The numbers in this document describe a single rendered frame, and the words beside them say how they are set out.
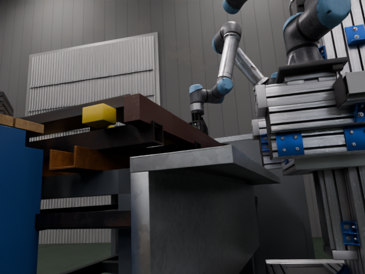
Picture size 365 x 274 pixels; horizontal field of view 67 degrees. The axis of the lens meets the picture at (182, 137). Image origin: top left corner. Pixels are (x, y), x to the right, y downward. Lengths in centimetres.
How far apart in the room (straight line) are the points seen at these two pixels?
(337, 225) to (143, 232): 93
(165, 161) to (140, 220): 12
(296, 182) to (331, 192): 83
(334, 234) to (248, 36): 387
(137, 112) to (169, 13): 468
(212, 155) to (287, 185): 166
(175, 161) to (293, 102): 66
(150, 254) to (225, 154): 22
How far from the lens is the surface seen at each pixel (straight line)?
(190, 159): 48
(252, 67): 175
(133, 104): 61
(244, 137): 218
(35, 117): 86
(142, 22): 532
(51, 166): 71
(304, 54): 115
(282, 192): 211
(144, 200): 52
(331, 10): 110
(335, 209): 130
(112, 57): 514
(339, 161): 120
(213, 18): 501
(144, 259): 53
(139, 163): 53
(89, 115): 66
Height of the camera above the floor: 60
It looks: 12 degrees up
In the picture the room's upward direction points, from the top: 3 degrees counter-clockwise
